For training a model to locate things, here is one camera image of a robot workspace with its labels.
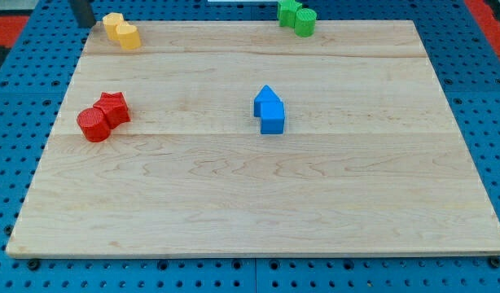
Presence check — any green star block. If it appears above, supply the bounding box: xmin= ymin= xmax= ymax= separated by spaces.
xmin=277 ymin=0 xmax=302 ymax=28

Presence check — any green cylinder block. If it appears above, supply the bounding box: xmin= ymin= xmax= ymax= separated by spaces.
xmin=294 ymin=8 xmax=318 ymax=37

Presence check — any red cylinder block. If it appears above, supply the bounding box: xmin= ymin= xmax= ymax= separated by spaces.
xmin=77 ymin=107 xmax=111 ymax=142

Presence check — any wooden board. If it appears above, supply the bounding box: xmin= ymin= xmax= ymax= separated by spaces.
xmin=7 ymin=20 xmax=500 ymax=259

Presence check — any yellow hexagon block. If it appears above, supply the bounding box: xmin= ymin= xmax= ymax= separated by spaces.
xmin=102 ymin=12 xmax=124 ymax=41

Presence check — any red star block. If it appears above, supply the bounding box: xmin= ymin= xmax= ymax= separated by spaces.
xmin=93 ymin=92 xmax=130 ymax=129

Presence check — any blue triangle block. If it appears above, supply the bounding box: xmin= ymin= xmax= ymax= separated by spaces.
xmin=253 ymin=85 xmax=280 ymax=117

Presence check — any yellow heart block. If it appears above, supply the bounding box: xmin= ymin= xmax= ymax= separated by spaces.
xmin=116 ymin=21 xmax=142 ymax=50

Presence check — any blue cube block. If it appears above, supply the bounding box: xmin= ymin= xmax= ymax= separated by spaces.
xmin=260 ymin=101 xmax=285 ymax=134

